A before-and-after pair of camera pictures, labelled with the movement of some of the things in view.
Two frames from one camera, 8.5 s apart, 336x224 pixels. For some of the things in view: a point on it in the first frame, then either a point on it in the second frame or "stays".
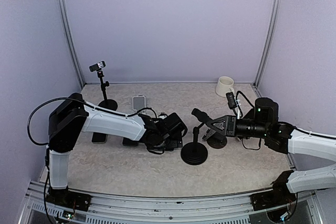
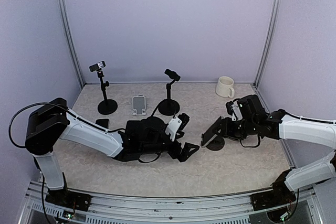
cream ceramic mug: (224, 85) stays
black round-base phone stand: (107, 104) stays
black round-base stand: (195, 153) -> (169, 107)
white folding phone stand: (138, 103) stays
